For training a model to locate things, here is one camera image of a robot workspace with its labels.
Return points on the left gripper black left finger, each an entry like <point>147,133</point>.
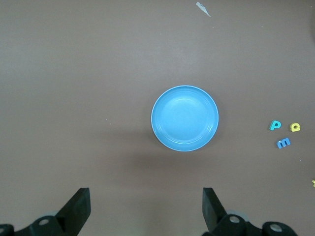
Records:
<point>76,209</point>

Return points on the blue letter m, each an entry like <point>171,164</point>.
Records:
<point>283,143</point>

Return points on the teal letter p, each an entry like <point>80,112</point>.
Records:
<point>275,125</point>

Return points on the small grey paper scrap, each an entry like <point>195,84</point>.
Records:
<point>203,8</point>

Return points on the yellow letter D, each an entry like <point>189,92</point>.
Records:
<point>294,127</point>

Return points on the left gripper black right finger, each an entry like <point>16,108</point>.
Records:
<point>211,209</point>

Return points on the blue plate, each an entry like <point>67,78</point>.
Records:
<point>184,118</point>

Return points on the brown paper table cover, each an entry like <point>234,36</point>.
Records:
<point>73,98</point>

